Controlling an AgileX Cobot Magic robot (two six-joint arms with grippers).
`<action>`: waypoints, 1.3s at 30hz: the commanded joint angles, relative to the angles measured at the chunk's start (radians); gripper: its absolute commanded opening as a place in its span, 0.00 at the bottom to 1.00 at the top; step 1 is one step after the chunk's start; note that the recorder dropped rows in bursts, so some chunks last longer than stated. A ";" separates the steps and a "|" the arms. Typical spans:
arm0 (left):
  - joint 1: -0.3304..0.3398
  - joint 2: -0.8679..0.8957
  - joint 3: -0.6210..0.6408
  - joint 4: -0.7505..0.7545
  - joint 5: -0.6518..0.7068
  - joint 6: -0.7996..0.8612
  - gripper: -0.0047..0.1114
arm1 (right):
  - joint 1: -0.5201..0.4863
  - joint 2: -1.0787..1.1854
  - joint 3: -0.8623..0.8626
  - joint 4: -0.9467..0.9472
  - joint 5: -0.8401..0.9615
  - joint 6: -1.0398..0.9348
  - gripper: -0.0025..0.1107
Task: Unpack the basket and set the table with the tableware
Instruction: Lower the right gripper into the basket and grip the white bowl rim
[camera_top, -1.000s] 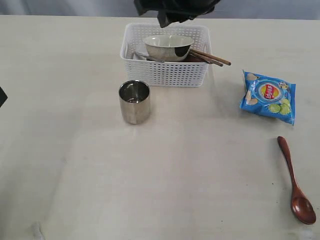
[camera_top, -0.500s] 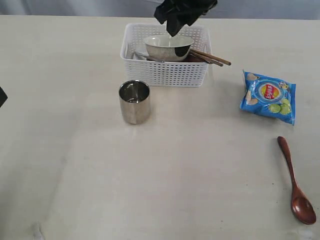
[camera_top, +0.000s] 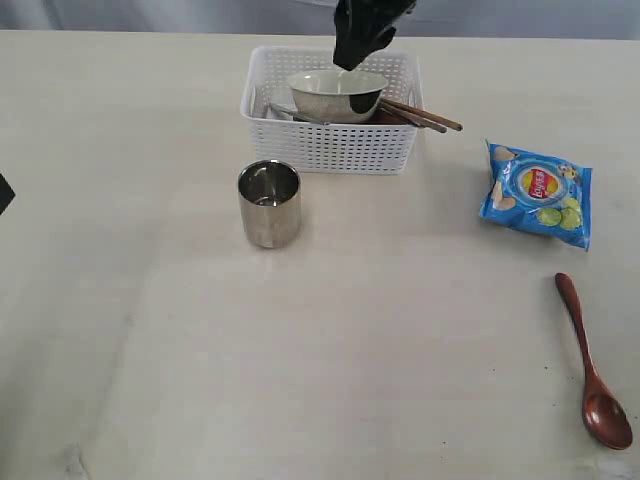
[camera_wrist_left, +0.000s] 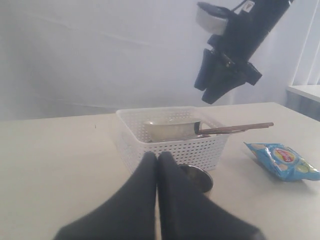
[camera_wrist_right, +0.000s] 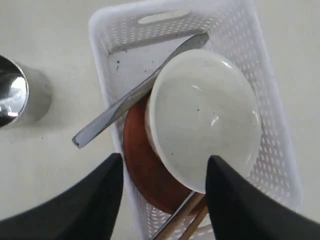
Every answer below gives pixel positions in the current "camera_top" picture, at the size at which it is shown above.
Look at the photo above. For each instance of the brown wooden chopstick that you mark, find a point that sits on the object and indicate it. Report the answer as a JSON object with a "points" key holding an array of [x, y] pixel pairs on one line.
{"points": [[434, 118], [411, 118]]}

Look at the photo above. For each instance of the brown round plate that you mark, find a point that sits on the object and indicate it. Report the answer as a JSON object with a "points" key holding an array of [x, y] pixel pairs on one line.
{"points": [[381, 117]]}

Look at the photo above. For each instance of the white perforated plastic basket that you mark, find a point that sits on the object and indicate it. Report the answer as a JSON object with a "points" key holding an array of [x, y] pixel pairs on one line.
{"points": [[381, 148]]}

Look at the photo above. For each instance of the blue potato chips bag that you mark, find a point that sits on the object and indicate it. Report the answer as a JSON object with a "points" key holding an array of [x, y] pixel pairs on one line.
{"points": [[539, 194]]}

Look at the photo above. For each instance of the silver metal fork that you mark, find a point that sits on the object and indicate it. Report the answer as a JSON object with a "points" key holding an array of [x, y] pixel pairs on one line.
{"points": [[296, 115]]}

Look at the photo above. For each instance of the stainless steel cup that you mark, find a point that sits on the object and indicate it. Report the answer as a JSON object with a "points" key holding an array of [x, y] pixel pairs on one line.
{"points": [[270, 203]]}

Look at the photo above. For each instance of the brown wooden spoon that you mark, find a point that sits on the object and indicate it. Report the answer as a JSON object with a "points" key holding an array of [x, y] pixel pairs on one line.
{"points": [[603, 416]]}

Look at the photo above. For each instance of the white ceramic bowl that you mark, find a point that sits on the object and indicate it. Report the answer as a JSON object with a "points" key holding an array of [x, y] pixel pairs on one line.
{"points": [[337, 96]]}

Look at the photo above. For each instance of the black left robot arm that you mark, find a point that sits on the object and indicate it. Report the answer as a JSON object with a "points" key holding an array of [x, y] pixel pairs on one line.
{"points": [[7, 194]]}

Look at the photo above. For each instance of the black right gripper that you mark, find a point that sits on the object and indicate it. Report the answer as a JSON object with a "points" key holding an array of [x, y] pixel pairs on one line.
{"points": [[363, 27]]}

